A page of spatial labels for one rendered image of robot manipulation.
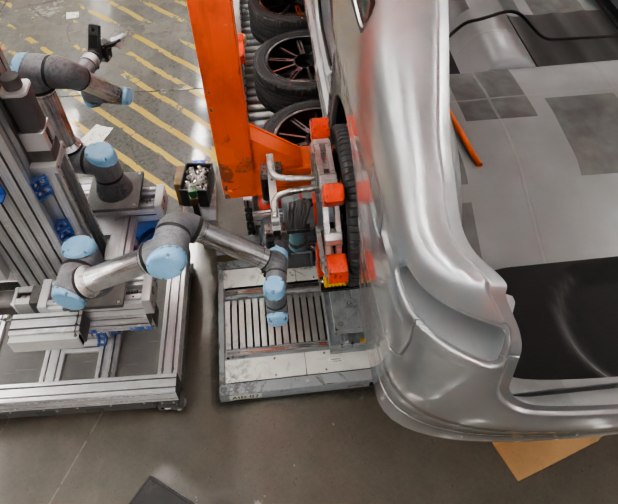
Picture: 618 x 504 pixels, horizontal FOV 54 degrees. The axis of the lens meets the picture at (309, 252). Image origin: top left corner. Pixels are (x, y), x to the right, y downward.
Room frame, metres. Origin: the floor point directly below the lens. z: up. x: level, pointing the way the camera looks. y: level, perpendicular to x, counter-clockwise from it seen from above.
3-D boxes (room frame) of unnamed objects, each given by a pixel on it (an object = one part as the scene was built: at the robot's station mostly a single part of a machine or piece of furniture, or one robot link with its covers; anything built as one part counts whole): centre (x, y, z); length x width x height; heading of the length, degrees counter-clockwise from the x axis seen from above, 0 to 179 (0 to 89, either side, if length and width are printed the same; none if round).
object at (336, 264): (1.37, -0.10, 0.85); 0.09 x 0.08 x 0.07; 4
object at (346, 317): (1.70, -0.24, 0.32); 0.40 x 0.30 x 0.28; 4
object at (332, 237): (1.68, -0.07, 0.85); 0.54 x 0.07 x 0.54; 4
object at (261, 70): (3.29, -0.03, 0.39); 0.66 x 0.66 x 0.24
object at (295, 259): (1.98, 0.04, 0.26); 0.42 x 0.18 x 0.35; 94
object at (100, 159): (1.87, 0.83, 0.98); 0.13 x 0.12 x 0.14; 77
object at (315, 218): (1.68, 0.00, 0.85); 0.21 x 0.14 x 0.14; 94
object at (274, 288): (1.22, 0.12, 0.95); 0.11 x 0.08 x 0.11; 176
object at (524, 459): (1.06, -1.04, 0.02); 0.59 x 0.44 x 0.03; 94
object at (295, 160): (2.19, -0.01, 0.69); 0.52 x 0.17 x 0.35; 94
